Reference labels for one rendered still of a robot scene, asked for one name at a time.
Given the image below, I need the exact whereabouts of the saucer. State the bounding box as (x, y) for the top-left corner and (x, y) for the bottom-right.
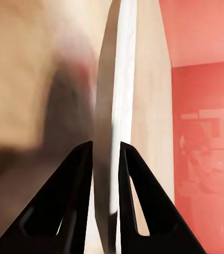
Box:
(92, 0), (137, 254)

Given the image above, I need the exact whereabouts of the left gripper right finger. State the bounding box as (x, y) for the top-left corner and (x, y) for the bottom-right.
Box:
(118, 141), (207, 254)

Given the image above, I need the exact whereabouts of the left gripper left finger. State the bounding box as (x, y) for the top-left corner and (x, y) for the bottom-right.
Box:
(0, 141), (93, 254)

